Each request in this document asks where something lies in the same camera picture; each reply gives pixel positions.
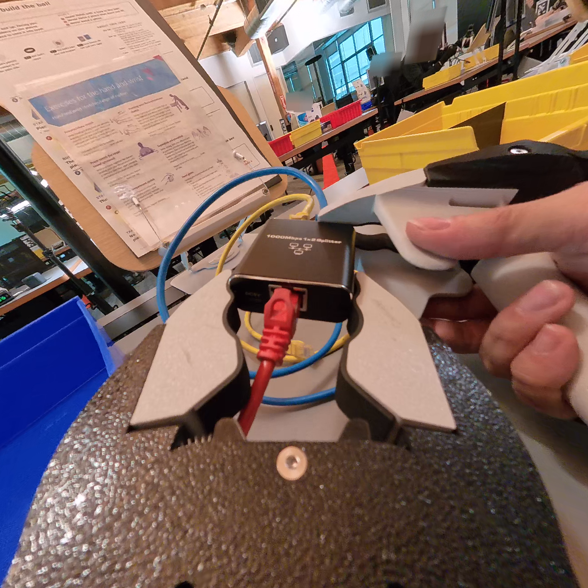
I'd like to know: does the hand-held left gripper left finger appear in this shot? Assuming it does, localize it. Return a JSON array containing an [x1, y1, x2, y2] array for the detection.
[[129, 270, 251, 448]]

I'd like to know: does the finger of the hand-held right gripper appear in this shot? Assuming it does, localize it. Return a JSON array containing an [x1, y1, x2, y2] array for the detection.
[[355, 227, 475, 322], [317, 168, 520, 271]]

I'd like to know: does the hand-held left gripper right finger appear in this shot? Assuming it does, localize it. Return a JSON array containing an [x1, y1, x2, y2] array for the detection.
[[335, 272, 458, 444]]

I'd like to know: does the yellow network cable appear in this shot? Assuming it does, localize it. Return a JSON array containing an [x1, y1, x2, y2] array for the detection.
[[216, 193, 351, 366]]

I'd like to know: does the black network splitter box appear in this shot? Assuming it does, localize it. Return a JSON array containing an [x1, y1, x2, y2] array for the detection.
[[227, 218, 356, 323]]

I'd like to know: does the red network cable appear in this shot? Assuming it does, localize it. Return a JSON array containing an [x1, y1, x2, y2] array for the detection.
[[238, 287, 301, 436]]

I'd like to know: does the blue network cable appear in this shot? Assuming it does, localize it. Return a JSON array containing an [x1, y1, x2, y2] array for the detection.
[[156, 166, 344, 406]]

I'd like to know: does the blue plastic bin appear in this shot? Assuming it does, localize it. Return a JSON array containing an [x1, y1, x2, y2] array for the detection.
[[0, 296, 115, 566]]

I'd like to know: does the grey desk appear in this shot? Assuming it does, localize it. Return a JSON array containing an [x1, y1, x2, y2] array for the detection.
[[99, 234, 588, 588]]

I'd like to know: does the person's right hand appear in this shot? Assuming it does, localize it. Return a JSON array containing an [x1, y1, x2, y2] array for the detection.
[[406, 181, 588, 421]]

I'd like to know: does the yellow plastic bin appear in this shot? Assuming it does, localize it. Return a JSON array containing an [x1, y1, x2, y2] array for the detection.
[[455, 60, 588, 115], [356, 126, 479, 184], [443, 99, 588, 152]]

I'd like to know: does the yellow storage basket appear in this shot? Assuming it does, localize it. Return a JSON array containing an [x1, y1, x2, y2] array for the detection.
[[289, 120, 322, 148]]

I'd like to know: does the black stand pole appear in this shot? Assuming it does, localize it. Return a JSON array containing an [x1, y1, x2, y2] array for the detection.
[[0, 138, 138, 306]]

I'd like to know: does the wooden instruction board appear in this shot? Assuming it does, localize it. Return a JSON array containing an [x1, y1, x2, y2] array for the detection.
[[0, 0, 288, 272]]

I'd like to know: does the black wall speaker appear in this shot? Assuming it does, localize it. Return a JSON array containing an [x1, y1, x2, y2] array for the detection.
[[266, 25, 290, 55]]

